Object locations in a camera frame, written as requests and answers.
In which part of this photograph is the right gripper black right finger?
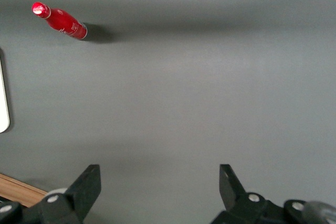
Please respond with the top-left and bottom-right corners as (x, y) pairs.
(209, 164), (286, 224)

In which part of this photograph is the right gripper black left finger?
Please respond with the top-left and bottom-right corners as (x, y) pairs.
(25, 164), (102, 224)

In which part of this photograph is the white tray edge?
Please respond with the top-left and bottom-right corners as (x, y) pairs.
(0, 49), (11, 134)

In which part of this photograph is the wooden drawer cabinet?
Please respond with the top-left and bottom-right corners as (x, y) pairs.
(0, 173), (48, 208)

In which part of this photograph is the red soda bottle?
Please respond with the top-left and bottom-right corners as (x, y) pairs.
(31, 1), (88, 41)

